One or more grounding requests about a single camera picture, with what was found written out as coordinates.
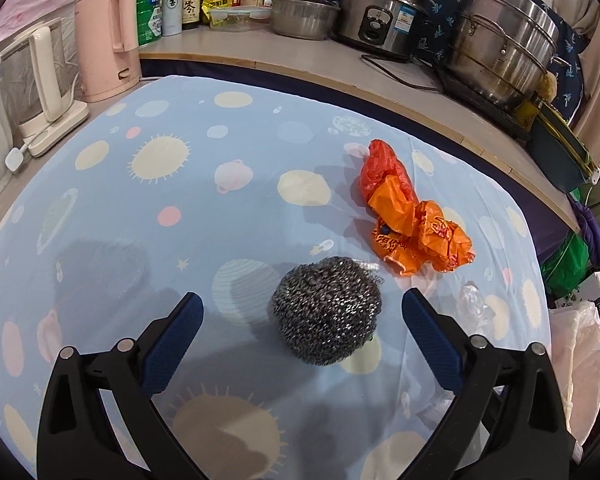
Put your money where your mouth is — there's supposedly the clear plastic food container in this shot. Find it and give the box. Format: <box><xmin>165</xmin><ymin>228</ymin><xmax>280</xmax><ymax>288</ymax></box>
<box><xmin>209</xmin><ymin>6</ymin><xmax>273</xmax><ymax>32</ymax></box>

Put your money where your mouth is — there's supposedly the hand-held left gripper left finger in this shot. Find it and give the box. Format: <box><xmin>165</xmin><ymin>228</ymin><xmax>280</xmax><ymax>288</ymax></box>
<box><xmin>36</xmin><ymin>292</ymin><xmax>216</xmax><ymax>480</ymax></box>

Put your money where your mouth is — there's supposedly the white glass electric kettle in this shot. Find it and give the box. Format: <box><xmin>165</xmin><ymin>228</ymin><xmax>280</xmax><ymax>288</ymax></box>
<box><xmin>0</xmin><ymin>20</ymin><xmax>90</xmax><ymax>157</ymax></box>

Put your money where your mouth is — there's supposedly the large steel steamer pot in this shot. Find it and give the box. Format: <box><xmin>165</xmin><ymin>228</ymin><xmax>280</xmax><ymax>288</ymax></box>
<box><xmin>442</xmin><ymin>0</ymin><xmax>571</xmax><ymax>111</ymax></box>

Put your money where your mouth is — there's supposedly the bin with white liner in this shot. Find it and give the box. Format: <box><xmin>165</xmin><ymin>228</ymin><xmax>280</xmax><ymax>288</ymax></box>
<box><xmin>550</xmin><ymin>302</ymin><xmax>600</xmax><ymax>461</ymax></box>

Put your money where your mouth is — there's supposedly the teal plastic basin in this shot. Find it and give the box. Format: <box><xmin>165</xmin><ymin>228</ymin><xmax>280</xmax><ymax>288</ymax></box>
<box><xmin>527</xmin><ymin>100</ymin><xmax>600</xmax><ymax>193</ymax></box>

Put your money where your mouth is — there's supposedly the clear plastic wrap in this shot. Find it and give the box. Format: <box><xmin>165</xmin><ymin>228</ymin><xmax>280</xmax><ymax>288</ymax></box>
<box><xmin>455</xmin><ymin>282</ymin><xmax>496</xmax><ymax>322</ymax></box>

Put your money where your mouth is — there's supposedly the small steel pot with lid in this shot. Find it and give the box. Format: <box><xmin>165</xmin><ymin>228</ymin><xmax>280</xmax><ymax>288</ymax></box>
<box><xmin>270</xmin><ymin>0</ymin><xmax>342</xmax><ymax>42</ymax></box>

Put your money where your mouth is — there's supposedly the purple cloth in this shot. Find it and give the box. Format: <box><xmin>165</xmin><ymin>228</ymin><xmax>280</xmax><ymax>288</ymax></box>
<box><xmin>577</xmin><ymin>199</ymin><xmax>600</xmax><ymax>256</ymax></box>

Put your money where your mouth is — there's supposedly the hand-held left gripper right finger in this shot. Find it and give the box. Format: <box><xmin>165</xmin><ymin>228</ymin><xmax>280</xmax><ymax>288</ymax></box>
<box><xmin>401</xmin><ymin>287</ymin><xmax>583</xmax><ymax>480</ymax></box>

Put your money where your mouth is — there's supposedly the red plastic bag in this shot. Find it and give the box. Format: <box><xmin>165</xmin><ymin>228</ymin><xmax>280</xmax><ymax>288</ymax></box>
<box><xmin>358</xmin><ymin>139</ymin><xmax>416</xmax><ymax>208</ymax></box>

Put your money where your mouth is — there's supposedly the yellow sponge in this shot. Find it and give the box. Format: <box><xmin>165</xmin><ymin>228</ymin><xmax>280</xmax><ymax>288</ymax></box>
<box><xmin>532</xmin><ymin>72</ymin><xmax>559</xmax><ymax>104</ymax></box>

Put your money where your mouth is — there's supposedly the steel rice cooker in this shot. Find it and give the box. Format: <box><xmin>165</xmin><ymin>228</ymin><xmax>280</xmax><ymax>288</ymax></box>
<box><xmin>332</xmin><ymin>0</ymin><xmax>431</xmax><ymax>61</ymax></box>

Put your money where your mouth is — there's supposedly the black power cable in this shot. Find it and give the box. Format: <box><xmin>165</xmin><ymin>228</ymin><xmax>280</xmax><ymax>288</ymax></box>
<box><xmin>361</xmin><ymin>52</ymin><xmax>443</xmax><ymax>93</ymax></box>

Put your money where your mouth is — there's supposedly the blue planet print blanket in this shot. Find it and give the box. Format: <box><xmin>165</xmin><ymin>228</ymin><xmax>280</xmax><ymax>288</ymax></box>
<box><xmin>0</xmin><ymin>75</ymin><xmax>553</xmax><ymax>480</ymax></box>

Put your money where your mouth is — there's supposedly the white canister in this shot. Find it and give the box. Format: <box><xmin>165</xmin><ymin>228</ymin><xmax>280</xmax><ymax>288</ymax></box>
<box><xmin>161</xmin><ymin>0</ymin><xmax>185</xmax><ymax>37</ymax></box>

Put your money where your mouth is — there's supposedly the yellow snack packet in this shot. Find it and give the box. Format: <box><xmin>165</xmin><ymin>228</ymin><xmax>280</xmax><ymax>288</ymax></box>
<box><xmin>202</xmin><ymin>0</ymin><xmax>236</xmax><ymax>26</ymax></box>

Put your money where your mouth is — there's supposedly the green tin can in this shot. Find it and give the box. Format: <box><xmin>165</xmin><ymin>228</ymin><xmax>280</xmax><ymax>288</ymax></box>
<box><xmin>136</xmin><ymin>0</ymin><xmax>165</xmax><ymax>47</ymax></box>

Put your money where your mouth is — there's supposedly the steel wool scrubber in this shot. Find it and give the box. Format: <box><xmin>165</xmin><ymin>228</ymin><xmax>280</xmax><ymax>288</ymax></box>
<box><xmin>271</xmin><ymin>256</ymin><xmax>383</xmax><ymax>366</ymax></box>

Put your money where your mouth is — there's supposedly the pink electric kettle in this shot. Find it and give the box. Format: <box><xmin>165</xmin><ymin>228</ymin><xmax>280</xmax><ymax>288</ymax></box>
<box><xmin>75</xmin><ymin>0</ymin><xmax>142</xmax><ymax>103</ymax></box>

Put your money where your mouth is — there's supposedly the green plastic bag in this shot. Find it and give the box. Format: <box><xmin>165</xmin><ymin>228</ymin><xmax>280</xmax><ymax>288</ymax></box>
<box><xmin>540</xmin><ymin>232</ymin><xmax>588</xmax><ymax>298</ymax></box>

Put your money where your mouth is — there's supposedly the orange printed plastic bag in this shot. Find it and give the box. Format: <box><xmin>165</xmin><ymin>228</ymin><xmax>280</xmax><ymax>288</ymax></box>
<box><xmin>367</xmin><ymin>175</ymin><xmax>476</xmax><ymax>277</ymax></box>

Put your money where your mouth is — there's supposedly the black induction cooker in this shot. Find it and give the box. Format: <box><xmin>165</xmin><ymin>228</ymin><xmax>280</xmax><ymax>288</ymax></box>
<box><xmin>432</xmin><ymin>67</ymin><xmax>536</xmax><ymax>141</ymax></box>

